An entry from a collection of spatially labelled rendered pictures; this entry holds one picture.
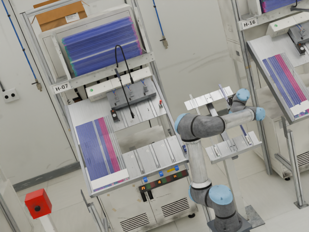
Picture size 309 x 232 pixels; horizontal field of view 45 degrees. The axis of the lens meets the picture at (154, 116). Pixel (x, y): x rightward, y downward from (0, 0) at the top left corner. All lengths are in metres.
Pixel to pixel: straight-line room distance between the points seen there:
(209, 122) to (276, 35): 1.34
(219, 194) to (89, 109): 1.21
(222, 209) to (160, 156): 0.68
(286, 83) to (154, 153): 1.06
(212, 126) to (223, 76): 2.72
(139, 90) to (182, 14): 1.77
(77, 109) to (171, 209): 1.08
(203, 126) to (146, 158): 0.77
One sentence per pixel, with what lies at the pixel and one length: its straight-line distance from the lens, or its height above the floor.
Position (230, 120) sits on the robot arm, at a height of 1.11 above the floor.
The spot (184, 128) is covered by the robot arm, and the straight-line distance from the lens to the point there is 1.95.
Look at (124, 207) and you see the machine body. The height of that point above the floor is 0.34.
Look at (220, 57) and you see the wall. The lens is 4.52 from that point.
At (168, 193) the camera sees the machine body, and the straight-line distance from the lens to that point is 3.00.
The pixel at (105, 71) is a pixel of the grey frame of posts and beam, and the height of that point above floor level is 1.35.
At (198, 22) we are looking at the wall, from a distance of 4.38.
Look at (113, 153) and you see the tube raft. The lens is 2.59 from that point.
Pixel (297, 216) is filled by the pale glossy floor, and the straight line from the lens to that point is 3.05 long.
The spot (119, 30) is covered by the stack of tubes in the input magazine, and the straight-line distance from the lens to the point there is 2.67.
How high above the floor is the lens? 1.96
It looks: 22 degrees down
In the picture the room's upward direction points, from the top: 18 degrees counter-clockwise
